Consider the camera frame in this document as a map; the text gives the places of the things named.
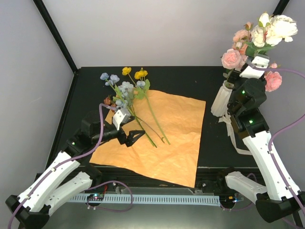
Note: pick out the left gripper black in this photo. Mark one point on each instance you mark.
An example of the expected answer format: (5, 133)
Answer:
(129, 140)

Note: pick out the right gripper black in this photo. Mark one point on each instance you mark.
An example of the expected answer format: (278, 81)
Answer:
(231, 78)

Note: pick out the pale pink rose stem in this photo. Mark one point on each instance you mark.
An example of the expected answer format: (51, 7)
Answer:
(233, 60)

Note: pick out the peach cream rose stem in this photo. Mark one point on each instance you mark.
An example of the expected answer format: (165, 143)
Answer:
(242, 38)

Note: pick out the light blue flower stem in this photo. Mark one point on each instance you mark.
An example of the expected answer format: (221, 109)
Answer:
(129, 85)

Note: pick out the cream ribbon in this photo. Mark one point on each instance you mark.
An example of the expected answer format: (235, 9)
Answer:
(230, 132)

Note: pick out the yellow flower stem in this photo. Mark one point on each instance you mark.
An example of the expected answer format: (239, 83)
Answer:
(139, 91)

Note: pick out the orange wrapping paper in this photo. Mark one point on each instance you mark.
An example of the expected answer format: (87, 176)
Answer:
(181, 119)

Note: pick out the small blue flower stem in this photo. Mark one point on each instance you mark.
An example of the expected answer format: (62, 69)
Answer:
(121, 91)

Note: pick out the white rose stem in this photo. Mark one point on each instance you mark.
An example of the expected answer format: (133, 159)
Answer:
(269, 32)

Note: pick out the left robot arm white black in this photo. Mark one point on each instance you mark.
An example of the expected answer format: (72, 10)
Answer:
(70, 173)

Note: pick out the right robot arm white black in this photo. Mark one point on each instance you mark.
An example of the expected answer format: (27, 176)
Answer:
(280, 196)

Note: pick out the white ribbed vase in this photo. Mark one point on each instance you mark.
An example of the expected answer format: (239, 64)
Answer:
(219, 106)

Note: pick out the red brown flower stem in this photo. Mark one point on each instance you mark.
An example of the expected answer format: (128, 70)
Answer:
(109, 102)

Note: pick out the left circuit board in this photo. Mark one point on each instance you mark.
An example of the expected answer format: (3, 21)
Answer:
(95, 197)

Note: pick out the circuit board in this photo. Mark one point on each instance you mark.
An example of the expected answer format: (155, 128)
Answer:
(232, 199)
(95, 197)

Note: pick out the right circuit board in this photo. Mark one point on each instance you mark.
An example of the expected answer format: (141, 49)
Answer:
(232, 199)

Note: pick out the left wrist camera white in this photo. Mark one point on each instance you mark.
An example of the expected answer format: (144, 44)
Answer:
(121, 116)

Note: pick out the light blue cable duct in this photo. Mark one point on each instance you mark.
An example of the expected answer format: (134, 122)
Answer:
(151, 199)

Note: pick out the right black frame post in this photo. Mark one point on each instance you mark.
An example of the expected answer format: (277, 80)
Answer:
(281, 6)

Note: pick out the black frame post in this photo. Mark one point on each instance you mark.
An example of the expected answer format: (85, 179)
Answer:
(55, 33)
(281, 6)

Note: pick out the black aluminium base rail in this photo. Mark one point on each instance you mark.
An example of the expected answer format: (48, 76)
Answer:
(209, 179)

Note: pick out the left black frame post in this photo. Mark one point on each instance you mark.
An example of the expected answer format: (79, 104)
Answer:
(55, 33)

